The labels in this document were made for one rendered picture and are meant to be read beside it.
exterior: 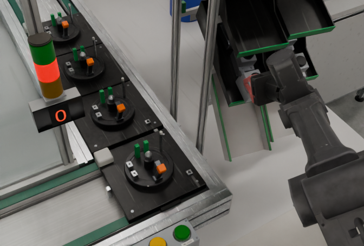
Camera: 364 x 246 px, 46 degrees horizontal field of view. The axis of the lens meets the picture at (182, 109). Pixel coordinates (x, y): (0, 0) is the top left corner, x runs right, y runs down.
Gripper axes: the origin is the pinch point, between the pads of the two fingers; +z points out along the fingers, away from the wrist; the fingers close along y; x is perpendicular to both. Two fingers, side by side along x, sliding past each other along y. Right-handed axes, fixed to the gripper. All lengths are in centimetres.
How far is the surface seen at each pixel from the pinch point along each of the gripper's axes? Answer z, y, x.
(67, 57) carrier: 72, 35, -4
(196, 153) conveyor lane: 20.9, 10.5, 24.4
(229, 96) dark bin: 6.7, 3.8, 4.7
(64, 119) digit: 15.7, 45.1, 1.6
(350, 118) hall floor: 116, -132, 82
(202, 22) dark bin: 16.9, 3.9, -14.0
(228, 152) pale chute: 9.7, 5.2, 21.7
